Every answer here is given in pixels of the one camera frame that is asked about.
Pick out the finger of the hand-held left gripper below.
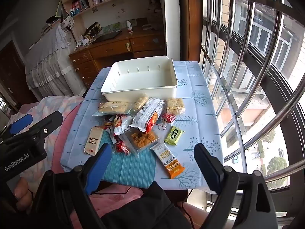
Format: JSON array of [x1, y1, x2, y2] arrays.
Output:
[[28, 111, 64, 145], [0, 114, 33, 139]]

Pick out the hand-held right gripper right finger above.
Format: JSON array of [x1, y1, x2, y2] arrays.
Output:
[[193, 144, 278, 229]]

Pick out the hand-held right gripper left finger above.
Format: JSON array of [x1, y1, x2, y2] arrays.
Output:
[[29, 143, 113, 229]]

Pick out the red snowflake snack packet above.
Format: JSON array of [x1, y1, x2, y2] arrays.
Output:
[[114, 140, 130, 156]]

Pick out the long clear cracker packet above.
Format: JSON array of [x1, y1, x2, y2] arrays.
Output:
[[92, 101, 139, 117]]

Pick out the white plastic bin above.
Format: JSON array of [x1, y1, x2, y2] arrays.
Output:
[[100, 55, 178, 102]]

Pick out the person's left hand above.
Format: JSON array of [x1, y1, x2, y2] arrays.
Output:
[[14, 178, 33, 211]]

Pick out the cream snack packet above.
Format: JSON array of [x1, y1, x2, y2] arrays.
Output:
[[83, 126, 105, 155]]

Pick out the teal striped mat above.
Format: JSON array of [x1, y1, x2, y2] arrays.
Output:
[[101, 136, 158, 189]]

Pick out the orange oat bar packet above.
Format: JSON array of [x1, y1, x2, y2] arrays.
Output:
[[150, 144, 186, 180]]

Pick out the white red snack packet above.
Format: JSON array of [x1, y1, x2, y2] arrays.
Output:
[[112, 114, 134, 136]]

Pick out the dark wooden door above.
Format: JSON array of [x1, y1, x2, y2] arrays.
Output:
[[0, 40, 31, 110]]

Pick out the green snack packet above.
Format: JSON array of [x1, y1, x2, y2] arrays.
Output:
[[164, 126, 185, 146]]

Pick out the clear packet orange crackers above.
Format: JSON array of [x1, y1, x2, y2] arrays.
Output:
[[118, 127, 161, 158]]

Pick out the white lace furniture cover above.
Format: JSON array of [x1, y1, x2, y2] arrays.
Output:
[[24, 24, 86, 98]]

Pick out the black garment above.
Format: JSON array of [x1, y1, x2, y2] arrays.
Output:
[[100, 181, 191, 229]]

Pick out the red candy clear wrapper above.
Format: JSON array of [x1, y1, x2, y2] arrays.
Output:
[[156, 113, 177, 128]]

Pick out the square rice crisp pack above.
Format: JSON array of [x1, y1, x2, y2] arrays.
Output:
[[166, 97, 186, 115]]

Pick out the small clear rice cracker pack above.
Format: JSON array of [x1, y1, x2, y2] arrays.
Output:
[[133, 94, 149, 110]]

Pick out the black patterned pouch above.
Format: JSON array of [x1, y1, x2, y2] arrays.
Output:
[[84, 22, 103, 39]]

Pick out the black flat pad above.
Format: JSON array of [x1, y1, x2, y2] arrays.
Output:
[[92, 31, 122, 44]]

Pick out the window with metal bars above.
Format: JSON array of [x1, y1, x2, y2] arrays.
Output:
[[200, 0, 305, 229]]

